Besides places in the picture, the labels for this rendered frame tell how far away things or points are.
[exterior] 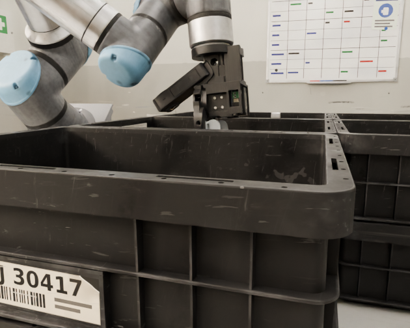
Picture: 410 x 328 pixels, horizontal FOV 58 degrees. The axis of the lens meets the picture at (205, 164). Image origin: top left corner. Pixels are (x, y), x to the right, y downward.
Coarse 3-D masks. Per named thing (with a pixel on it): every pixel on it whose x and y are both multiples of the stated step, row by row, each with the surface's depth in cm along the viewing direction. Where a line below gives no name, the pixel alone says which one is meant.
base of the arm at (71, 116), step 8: (64, 104) 92; (64, 112) 92; (72, 112) 95; (80, 112) 101; (56, 120) 90; (64, 120) 92; (72, 120) 94; (80, 120) 97; (32, 128) 90; (40, 128) 90
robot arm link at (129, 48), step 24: (48, 0) 56; (72, 0) 56; (96, 0) 58; (72, 24) 57; (96, 24) 57; (120, 24) 58; (144, 24) 61; (96, 48) 60; (120, 48) 58; (144, 48) 60; (120, 72) 59; (144, 72) 61
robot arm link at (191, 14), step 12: (180, 0) 62; (192, 0) 60; (204, 0) 59; (216, 0) 59; (228, 0) 61; (180, 12) 63; (192, 12) 60; (204, 12) 59; (216, 12) 59; (228, 12) 60
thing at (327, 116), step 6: (168, 114) 95; (174, 114) 96; (180, 114) 100; (186, 114) 104; (252, 114) 107; (258, 114) 106; (264, 114) 106; (270, 114) 105; (282, 114) 104; (288, 114) 104; (294, 114) 103; (300, 114) 103; (306, 114) 102; (312, 114) 102; (318, 114) 101; (324, 114) 100; (330, 114) 95
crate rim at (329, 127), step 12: (120, 120) 71; (132, 120) 75; (228, 120) 78; (240, 120) 78; (252, 120) 77; (264, 120) 76; (276, 120) 75; (288, 120) 75; (300, 120) 74; (312, 120) 73; (324, 120) 72; (300, 132) 47; (312, 132) 47; (324, 132) 47; (336, 132) 48
